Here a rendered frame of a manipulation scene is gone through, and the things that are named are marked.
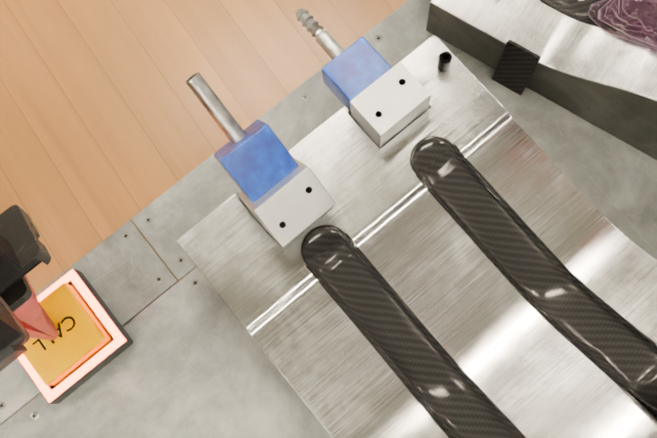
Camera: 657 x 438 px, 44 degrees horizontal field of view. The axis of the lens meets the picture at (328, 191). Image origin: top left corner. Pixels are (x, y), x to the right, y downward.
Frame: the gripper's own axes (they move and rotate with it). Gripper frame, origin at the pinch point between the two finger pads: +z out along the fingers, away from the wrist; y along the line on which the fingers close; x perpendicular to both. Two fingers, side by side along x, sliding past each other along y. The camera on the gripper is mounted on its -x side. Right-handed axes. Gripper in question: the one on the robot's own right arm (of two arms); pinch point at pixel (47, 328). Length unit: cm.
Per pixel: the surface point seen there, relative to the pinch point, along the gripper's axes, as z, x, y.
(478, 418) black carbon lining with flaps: 8.4, -25.6, 21.2
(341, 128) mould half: -2.3, -5.5, 27.8
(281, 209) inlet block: -4.4, -10.1, 19.8
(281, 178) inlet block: -5.0, -8.3, 21.3
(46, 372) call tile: 2.1, -1.7, -2.4
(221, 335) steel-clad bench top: 8.0, -5.5, 10.0
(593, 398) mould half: 8.0, -30.0, 27.8
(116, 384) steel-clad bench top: 6.8, -3.3, 0.8
